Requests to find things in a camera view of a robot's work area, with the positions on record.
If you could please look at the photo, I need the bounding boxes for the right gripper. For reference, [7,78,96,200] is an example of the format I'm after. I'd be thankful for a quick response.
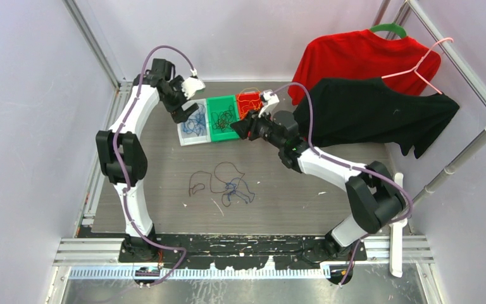
[230,106,284,149]

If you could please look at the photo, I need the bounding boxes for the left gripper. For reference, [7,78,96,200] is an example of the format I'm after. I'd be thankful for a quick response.
[161,76,198,123]

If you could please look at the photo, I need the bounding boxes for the blue cable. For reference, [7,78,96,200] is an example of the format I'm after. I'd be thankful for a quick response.
[180,103,209,139]

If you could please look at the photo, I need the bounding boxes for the dark cables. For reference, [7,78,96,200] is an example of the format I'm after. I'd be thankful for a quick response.
[210,106,237,134]

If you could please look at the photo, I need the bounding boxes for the white plastic bin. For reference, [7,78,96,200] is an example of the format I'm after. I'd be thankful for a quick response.
[177,99,211,146]

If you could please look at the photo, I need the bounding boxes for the green plastic bin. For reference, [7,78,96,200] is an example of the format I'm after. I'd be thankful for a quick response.
[206,95,240,142]

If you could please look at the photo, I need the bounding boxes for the red plastic bin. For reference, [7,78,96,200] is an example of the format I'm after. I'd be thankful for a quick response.
[235,92,262,120]

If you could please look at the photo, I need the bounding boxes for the yellow cables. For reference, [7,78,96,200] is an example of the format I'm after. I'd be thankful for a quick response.
[237,87,265,120]

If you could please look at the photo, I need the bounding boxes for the cable bundle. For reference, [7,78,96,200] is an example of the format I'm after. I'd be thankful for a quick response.
[188,161,256,208]

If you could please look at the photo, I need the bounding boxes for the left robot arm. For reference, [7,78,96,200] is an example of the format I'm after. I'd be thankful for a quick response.
[96,58,205,262]

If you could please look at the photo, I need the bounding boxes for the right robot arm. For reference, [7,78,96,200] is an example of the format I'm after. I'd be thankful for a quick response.
[230,111,406,260]

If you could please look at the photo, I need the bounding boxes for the black t-shirt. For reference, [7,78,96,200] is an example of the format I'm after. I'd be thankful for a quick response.
[293,78,460,158]

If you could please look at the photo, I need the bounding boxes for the red t-shirt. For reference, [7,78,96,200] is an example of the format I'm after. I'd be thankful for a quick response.
[292,30,442,96]

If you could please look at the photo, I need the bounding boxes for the green hanger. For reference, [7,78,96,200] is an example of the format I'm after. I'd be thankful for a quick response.
[369,23,408,39]

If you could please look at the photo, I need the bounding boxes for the pink hanger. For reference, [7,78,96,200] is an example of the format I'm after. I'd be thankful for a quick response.
[381,37,454,95]

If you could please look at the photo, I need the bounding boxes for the metal clothes rack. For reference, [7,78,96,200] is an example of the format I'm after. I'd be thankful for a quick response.
[374,1,486,277]

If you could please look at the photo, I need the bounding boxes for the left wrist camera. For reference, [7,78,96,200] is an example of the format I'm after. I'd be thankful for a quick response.
[181,76,206,100]

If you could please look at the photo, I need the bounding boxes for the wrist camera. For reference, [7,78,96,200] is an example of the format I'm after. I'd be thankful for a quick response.
[258,90,280,118]
[181,76,206,100]

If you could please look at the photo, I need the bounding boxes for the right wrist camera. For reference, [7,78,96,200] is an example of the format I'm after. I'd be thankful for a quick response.
[258,90,280,118]

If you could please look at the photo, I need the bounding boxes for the aluminium corner post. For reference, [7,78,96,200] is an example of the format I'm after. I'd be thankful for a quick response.
[61,0,133,101]

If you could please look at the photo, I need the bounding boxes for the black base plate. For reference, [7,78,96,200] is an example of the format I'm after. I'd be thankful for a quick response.
[118,234,367,270]

